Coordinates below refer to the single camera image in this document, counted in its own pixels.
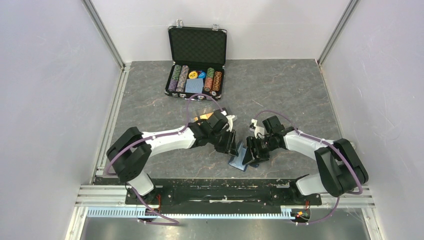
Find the black poker chip case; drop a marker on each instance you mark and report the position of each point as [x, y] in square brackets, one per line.
[197, 49]

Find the blue leather card holder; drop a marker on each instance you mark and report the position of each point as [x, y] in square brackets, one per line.
[236, 161]

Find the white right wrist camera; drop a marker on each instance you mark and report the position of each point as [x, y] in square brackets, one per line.
[255, 128]

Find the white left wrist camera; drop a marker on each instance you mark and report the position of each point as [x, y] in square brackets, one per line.
[230, 122]

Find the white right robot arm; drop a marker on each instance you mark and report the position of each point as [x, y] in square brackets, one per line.
[340, 169]

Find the yellow dealer button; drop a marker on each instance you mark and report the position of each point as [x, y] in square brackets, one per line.
[193, 75]

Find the blue playing card deck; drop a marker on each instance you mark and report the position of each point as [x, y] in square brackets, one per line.
[194, 86]

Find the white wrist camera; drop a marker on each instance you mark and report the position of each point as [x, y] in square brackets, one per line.
[230, 122]
[255, 128]

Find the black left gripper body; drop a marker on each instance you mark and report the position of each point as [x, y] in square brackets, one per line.
[223, 141]

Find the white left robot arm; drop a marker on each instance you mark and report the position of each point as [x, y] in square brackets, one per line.
[130, 153]

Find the clear acrylic card box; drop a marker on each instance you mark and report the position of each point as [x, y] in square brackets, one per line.
[206, 112]

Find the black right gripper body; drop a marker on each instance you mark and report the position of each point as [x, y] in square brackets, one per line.
[263, 146]

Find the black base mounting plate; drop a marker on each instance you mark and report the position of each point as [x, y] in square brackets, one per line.
[225, 196]

